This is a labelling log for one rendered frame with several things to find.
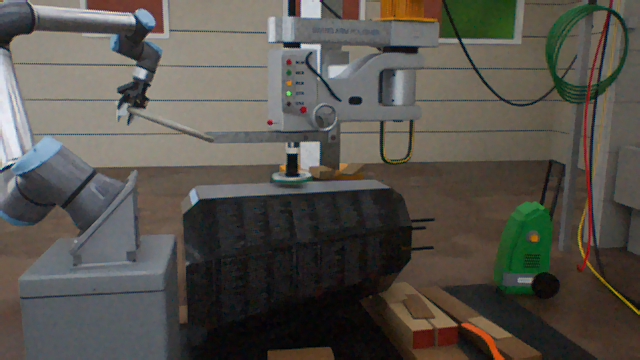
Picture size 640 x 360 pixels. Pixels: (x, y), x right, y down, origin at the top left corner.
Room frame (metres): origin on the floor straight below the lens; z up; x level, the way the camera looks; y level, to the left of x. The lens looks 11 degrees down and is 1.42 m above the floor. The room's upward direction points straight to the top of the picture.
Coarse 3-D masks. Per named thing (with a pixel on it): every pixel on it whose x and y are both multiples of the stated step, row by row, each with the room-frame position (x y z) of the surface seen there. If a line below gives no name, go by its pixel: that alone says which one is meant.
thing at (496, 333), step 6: (474, 318) 2.92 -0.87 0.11; (480, 318) 2.93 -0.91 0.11; (474, 324) 2.85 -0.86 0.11; (480, 324) 2.85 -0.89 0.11; (486, 324) 2.85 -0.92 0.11; (492, 324) 2.85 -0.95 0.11; (486, 330) 2.78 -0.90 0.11; (492, 330) 2.78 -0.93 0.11; (498, 330) 2.78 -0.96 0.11; (492, 336) 2.72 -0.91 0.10; (498, 336) 2.71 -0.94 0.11; (504, 336) 2.71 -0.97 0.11; (510, 336) 2.72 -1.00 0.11
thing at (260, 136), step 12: (216, 132) 2.93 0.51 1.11; (228, 132) 2.95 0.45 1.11; (240, 132) 2.98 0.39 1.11; (252, 132) 3.01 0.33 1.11; (264, 132) 3.03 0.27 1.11; (276, 132) 2.95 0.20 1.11; (288, 132) 2.98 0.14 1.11; (300, 132) 3.00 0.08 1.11; (312, 132) 3.03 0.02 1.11; (324, 132) 3.06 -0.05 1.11
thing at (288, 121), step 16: (288, 48) 2.93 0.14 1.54; (272, 64) 3.02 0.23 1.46; (304, 64) 2.96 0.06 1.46; (272, 80) 3.03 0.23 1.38; (304, 80) 2.96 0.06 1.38; (272, 96) 3.03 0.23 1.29; (304, 96) 2.96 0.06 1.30; (272, 112) 3.03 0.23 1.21; (288, 112) 2.92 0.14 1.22; (272, 128) 3.04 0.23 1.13; (288, 128) 2.92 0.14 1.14; (304, 128) 2.96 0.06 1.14
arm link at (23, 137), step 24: (0, 48) 2.01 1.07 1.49; (0, 72) 1.96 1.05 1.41; (0, 96) 1.91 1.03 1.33; (0, 120) 1.87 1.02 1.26; (24, 120) 1.90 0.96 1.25; (0, 144) 1.83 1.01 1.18; (24, 144) 1.84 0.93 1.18; (0, 168) 1.78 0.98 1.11; (0, 192) 1.78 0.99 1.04; (24, 216) 1.74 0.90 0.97
